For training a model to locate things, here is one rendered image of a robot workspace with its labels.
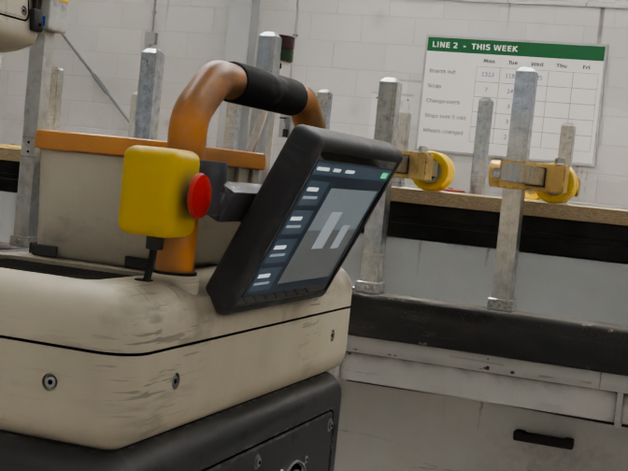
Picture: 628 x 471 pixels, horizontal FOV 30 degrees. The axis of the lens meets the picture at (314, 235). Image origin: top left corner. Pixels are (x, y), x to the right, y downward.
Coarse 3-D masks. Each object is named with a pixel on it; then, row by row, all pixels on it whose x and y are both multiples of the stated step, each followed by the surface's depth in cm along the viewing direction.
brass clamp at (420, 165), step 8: (408, 152) 214; (416, 152) 214; (424, 152) 213; (408, 160) 214; (416, 160) 214; (424, 160) 213; (432, 160) 217; (408, 168) 214; (416, 168) 214; (424, 168) 213; (432, 168) 218; (400, 176) 215; (408, 176) 214; (416, 176) 214; (424, 176) 213
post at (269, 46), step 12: (264, 36) 224; (276, 36) 224; (264, 48) 224; (276, 48) 225; (264, 60) 224; (276, 60) 225; (276, 72) 226; (252, 108) 226; (252, 120) 226; (264, 132) 225; (264, 144) 225
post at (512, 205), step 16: (528, 80) 208; (528, 96) 208; (512, 112) 209; (528, 112) 208; (512, 128) 209; (528, 128) 208; (512, 144) 209; (528, 144) 209; (512, 160) 209; (528, 160) 211; (512, 192) 209; (512, 208) 209; (512, 224) 209; (512, 240) 209; (496, 256) 210; (512, 256) 209; (496, 272) 210; (512, 272) 209; (496, 288) 210; (512, 288) 210
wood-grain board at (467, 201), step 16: (16, 160) 267; (400, 192) 237; (416, 192) 236; (432, 192) 234; (448, 192) 277; (464, 208) 232; (480, 208) 231; (496, 208) 230; (528, 208) 228; (544, 208) 227; (560, 208) 226; (576, 208) 225; (592, 208) 224; (608, 208) 240; (624, 224) 222
